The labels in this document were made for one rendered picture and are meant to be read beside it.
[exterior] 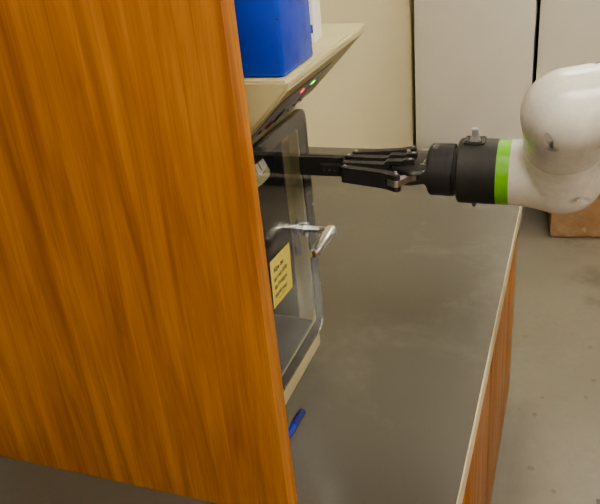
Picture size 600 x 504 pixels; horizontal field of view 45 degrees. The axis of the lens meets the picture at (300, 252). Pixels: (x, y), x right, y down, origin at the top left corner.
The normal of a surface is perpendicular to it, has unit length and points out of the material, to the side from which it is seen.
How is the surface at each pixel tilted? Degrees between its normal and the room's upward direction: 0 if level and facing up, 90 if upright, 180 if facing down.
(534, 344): 0
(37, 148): 90
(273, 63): 90
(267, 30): 90
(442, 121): 90
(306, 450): 0
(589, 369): 0
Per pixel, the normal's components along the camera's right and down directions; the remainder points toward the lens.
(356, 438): -0.09, -0.88
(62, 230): -0.34, 0.46
